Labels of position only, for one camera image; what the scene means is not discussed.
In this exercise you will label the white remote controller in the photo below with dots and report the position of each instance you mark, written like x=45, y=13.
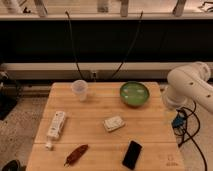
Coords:
x=55, y=128

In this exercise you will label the wall power outlet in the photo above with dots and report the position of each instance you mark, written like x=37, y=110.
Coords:
x=94, y=75

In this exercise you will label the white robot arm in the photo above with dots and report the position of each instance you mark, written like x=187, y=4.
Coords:
x=189, y=82

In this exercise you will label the brown red dried pepper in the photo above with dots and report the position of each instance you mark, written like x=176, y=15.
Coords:
x=75, y=155

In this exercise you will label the clear plastic cup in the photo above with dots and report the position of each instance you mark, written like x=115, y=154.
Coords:
x=80, y=89

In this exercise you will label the green ceramic bowl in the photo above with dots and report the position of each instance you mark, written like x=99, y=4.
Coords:
x=134, y=94

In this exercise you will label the black smartphone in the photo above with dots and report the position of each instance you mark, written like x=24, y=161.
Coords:
x=131, y=155

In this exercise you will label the black object at left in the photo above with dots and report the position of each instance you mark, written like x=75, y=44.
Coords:
x=7, y=102

